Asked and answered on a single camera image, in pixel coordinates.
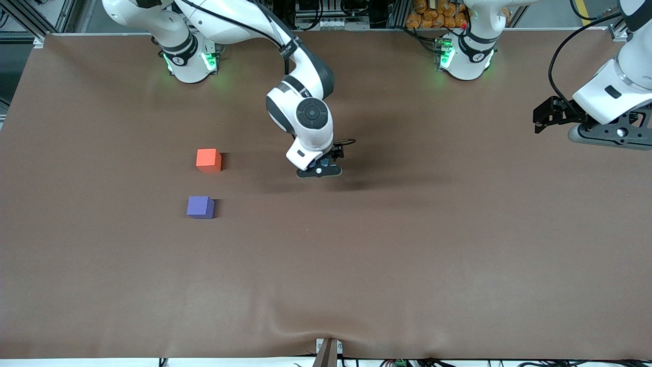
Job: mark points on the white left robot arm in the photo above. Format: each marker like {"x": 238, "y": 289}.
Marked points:
{"x": 468, "y": 61}

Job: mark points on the orange foam block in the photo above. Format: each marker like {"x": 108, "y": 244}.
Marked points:
{"x": 208, "y": 159}

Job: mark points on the purple foam block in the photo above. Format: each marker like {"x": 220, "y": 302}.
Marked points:
{"x": 199, "y": 207}

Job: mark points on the green terminal connector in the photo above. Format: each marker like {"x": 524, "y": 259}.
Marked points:
{"x": 400, "y": 363}

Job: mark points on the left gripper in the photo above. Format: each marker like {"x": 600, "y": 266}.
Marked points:
{"x": 564, "y": 111}

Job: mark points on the aluminium frame profile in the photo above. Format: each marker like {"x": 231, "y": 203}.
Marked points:
{"x": 25, "y": 20}

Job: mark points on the brown table cover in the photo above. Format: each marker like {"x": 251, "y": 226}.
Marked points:
{"x": 356, "y": 265}

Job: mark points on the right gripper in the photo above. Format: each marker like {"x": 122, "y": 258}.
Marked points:
{"x": 337, "y": 152}

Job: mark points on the bag of orange items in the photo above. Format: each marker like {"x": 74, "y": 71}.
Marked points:
{"x": 433, "y": 15}

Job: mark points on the white power strip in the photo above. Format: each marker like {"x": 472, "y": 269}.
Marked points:
{"x": 333, "y": 23}

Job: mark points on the brown table edge clamp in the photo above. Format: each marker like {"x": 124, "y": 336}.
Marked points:
{"x": 327, "y": 352}

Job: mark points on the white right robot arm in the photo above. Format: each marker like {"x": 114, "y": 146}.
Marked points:
{"x": 305, "y": 76}

